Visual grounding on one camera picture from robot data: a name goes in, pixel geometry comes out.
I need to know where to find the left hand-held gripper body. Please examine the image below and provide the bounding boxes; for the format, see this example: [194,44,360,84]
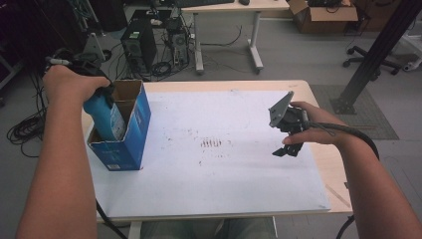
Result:
[69,32,110,83]

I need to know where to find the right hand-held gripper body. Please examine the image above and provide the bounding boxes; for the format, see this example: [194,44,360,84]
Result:
[268,91,312,135]

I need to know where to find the blue plastic bottle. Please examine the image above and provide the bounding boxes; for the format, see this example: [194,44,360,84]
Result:
[83,93,128,142]

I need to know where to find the blue cardboard box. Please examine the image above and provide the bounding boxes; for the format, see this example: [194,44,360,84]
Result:
[87,79,152,172]

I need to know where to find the person's left hand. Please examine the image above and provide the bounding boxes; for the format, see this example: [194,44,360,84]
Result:
[42,64,112,105]

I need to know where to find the person's right hand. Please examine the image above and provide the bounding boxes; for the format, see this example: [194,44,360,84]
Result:
[282,101,347,147]

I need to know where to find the light wooden table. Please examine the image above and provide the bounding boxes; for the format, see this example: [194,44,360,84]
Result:
[81,79,353,239]

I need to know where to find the black computer tower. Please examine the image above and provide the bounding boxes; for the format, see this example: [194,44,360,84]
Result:
[119,16,158,75]

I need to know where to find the dark curtain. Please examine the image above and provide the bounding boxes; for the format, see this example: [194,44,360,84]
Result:
[0,0,91,101]

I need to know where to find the grey floor mat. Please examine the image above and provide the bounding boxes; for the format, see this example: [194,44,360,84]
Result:
[310,84,400,141]

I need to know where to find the white table mat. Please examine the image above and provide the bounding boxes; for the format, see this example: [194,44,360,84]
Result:
[85,90,332,220]

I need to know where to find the grey computer tower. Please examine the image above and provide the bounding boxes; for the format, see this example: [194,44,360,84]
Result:
[165,18,191,68]

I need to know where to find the black office chair base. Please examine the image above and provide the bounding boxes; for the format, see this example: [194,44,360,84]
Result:
[342,45,402,81]

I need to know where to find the open brown cardboard box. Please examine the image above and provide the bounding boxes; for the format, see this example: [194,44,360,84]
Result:
[287,0,359,34]

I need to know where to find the white desk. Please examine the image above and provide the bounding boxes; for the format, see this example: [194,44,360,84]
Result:
[180,0,291,75]

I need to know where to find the black keyboard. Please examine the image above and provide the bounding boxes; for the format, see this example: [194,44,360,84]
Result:
[173,0,236,8]

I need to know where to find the person's legs in jeans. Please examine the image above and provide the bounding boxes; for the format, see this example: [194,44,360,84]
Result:
[140,217,277,239]

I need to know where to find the white stand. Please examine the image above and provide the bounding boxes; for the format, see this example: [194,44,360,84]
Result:
[399,33,422,73]

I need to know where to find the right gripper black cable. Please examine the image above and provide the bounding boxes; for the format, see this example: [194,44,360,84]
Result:
[307,120,381,239]

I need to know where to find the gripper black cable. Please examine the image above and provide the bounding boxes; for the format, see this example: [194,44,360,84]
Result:
[44,48,128,239]
[307,120,381,239]

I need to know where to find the bundle of black floor cables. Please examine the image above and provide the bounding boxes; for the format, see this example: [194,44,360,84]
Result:
[6,71,48,158]

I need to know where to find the black metal post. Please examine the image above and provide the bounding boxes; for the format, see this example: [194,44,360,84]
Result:
[329,0,422,116]

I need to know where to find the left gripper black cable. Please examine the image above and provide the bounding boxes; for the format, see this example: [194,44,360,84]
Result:
[44,48,128,239]

